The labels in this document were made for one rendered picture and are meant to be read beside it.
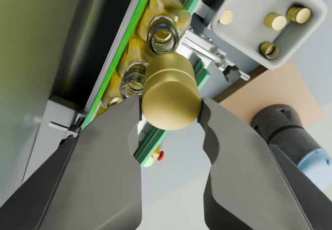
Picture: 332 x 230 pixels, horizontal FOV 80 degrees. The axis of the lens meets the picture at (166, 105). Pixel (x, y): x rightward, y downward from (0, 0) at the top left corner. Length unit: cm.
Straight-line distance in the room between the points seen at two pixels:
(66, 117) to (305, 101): 71
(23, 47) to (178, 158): 70
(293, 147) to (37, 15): 58
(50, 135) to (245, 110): 60
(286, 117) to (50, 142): 70
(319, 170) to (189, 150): 42
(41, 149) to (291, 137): 71
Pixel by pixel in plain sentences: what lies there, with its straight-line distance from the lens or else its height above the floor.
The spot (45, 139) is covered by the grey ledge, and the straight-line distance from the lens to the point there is 68.
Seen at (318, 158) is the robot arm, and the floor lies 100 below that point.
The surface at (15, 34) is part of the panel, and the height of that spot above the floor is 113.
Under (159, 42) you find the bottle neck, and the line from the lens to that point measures 22.
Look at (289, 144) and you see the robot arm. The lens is 62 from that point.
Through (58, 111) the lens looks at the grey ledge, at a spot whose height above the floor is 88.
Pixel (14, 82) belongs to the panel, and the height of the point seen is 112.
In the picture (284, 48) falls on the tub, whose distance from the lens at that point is 62.
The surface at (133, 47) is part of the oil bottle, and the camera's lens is 25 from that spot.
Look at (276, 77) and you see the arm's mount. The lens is 67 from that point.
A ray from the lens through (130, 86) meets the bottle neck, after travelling 23.
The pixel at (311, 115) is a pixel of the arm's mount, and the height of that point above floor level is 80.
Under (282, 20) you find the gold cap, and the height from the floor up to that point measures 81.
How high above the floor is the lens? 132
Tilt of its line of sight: 58 degrees down
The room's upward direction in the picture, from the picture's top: 178 degrees clockwise
